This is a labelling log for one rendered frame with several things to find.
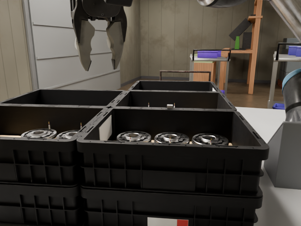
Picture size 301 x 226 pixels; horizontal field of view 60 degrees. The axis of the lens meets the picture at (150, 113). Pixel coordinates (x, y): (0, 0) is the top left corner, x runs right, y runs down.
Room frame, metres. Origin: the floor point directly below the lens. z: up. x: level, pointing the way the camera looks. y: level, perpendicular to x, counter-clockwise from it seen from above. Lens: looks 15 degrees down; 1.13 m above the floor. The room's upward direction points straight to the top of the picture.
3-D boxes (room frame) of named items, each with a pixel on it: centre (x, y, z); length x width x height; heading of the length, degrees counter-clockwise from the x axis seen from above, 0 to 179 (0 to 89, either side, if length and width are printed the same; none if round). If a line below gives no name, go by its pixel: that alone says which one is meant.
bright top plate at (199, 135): (0.70, -0.17, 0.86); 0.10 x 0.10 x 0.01
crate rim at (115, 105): (0.94, -0.08, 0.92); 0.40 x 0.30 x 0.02; 84
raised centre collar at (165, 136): (0.71, -0.06, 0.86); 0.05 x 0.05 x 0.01
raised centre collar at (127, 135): (0.72, 0.05, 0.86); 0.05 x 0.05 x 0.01
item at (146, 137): (0.72, 0.05, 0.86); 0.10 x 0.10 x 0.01
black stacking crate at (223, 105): (0.94, -0.08, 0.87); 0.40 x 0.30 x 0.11; 84
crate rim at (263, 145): (0.64, -0.05, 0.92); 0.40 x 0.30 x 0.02; 84
